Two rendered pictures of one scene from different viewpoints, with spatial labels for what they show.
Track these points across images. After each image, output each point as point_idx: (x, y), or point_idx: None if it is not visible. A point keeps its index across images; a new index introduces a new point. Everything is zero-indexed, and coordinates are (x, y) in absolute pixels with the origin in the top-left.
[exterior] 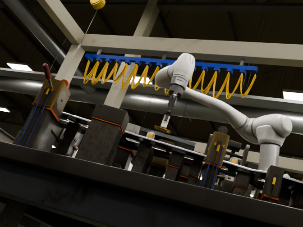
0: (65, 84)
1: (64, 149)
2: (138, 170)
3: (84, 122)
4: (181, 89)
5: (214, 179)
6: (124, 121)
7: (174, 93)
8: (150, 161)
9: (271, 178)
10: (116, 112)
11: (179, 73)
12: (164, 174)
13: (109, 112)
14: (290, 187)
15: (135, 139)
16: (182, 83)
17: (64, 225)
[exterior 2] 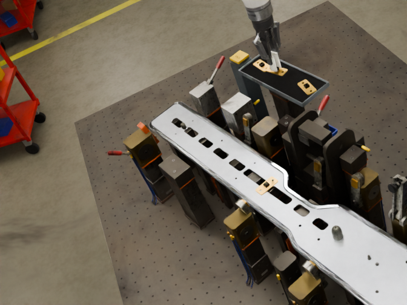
0: (134, 147)
1: None
2: (230, 192)
3: (183, 135)
4: (261, 23)
5: (243, 258)
6: (181, 181)
7: (257, 32)
8: (243, 168)
9: (277, 273)
10: (171, 178)
11: (245, 5)
12: (278, 153)
13: (168, 176)
14: (340, 241)
15: (219, 157)
16: (257, 19)
17: None
